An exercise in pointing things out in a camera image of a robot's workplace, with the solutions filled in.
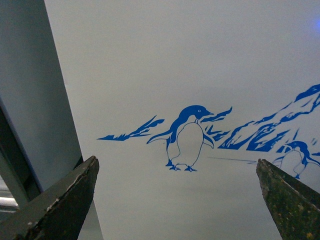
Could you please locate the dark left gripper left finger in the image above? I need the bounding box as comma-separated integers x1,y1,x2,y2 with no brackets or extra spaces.
0,156,100,240

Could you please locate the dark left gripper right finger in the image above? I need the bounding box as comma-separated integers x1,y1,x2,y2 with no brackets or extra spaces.
256,159,320,240

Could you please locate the grey cabinet beside freezer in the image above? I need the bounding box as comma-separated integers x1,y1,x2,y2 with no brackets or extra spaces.
0,0,83,209

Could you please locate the white blue chest freezer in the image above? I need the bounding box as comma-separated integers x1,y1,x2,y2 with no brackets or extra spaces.
45,0,320,240

